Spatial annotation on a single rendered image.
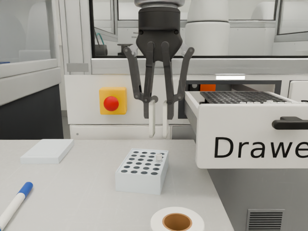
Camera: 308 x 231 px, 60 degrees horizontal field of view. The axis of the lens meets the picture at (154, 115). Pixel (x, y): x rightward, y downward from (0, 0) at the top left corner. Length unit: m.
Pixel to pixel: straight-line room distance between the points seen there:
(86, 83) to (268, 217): 0.71
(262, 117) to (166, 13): 0.23
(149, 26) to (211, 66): 0.35
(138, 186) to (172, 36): 0.27
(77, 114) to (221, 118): 0.48
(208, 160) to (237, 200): 0.48
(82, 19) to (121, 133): 0.33
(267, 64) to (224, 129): 0.40
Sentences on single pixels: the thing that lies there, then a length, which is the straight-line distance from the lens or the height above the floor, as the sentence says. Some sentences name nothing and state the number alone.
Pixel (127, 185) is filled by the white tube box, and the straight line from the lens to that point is 0.51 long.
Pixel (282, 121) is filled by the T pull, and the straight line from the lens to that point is 0.44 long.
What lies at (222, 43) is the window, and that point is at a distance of 0.80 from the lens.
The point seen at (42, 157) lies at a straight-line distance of 0.67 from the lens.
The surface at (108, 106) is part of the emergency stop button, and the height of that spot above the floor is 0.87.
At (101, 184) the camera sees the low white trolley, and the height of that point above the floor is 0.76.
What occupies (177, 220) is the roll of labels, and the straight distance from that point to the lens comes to 0.39.
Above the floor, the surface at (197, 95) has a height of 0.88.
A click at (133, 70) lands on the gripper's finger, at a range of 0.50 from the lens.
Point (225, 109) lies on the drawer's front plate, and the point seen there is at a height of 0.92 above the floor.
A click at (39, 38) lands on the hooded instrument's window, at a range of 1.59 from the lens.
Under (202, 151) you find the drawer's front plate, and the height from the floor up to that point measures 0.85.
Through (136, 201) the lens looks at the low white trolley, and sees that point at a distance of 0.49.
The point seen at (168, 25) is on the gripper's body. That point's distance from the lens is 0.47.
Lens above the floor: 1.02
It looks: 14 degrees down
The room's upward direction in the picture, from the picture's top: straight up
